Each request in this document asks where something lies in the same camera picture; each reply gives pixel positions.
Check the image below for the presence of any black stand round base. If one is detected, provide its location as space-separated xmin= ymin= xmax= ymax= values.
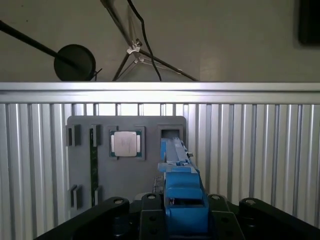
xmin=0 ymin=19 xmax=103 ymax=82

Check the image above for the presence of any green RAM stick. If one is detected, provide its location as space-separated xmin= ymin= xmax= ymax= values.
xmin=89 ymin=126 xmax=99 ymax=205

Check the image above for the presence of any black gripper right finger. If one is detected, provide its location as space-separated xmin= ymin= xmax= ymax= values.
xmin=207 ymin=194 xmax=320 ymax=240

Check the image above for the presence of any hard disk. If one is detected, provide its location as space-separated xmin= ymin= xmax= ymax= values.
xmin=152 ymin=136 xmax=213 ymax=240

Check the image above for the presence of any grey parts rack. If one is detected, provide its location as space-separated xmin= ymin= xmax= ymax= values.
xmin=65 ymin=115 xmax=187 ymax=222

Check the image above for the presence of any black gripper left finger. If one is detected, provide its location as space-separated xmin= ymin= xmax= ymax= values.
xmin=37 ymin=193 xmax=165 ymax=240

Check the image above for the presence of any dark rectangular panel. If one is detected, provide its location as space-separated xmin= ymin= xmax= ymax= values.
xmin=298 ymin=0 xmax=320 ymax=46

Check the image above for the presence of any silver CPU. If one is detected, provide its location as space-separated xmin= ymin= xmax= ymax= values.
xmin=111 ymin=130 xmax=141 ymax=158

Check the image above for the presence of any silver tripod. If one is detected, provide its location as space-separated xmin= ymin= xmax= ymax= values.
xmin=99 ymin=0 xmax=201 ymax=82

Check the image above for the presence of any black hanging cable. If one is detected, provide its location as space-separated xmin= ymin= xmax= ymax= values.
xmin=127 ymin=0 xmax=163 ymax=82

